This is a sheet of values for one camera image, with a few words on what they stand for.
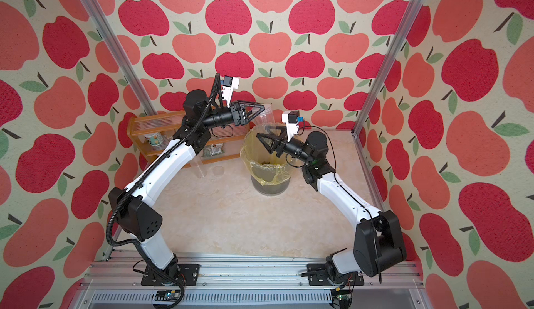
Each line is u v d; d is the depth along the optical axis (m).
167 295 0.71
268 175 0.80
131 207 0.45
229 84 0.59
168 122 0.89
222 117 0.60
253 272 0.77
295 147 0.65
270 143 0.67
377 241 0.42
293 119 0.61
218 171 1.04
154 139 0.92
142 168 1.10
